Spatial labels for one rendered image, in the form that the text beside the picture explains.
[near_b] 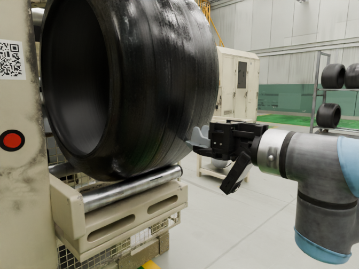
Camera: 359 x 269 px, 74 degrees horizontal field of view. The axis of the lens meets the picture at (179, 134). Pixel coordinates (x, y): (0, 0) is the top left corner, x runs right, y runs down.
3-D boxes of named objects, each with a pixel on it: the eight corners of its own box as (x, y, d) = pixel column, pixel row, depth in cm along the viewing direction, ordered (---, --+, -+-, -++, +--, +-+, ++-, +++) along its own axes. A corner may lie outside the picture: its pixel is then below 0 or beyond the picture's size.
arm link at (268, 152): (294, 171, 49) (275, 184, 43) (271, 166, 53) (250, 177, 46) (298, 128, 48) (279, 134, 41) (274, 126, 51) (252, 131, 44)
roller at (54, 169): (31, 179, 76) (36, 186, 73) (31, 167, 74) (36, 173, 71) (125, 157, 100) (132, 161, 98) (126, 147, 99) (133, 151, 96)
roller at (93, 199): (71, 217, 56) (78, 216, 53) (66, 198, 56) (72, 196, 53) (176, 177, 81) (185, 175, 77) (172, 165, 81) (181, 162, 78)
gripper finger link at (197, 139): (186, 124, 62) (216, 127, 56) (186, 145, 63) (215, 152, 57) (178, 125, 60) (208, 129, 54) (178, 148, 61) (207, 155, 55)
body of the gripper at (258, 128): (225, 119, 59) (274, 123, 50) (224, 153, 60) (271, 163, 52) (205, 121, 53) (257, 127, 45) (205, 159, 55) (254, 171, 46)
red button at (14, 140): (5, 149, 48) (2, 134, 47) (2, 148, 49) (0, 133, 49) (22, 147, 50) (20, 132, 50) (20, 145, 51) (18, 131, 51)
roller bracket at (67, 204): (73, 243, 50) (70, 198, 48) (21, 188, 77) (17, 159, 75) (89, 235, 52) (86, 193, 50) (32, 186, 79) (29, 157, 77)
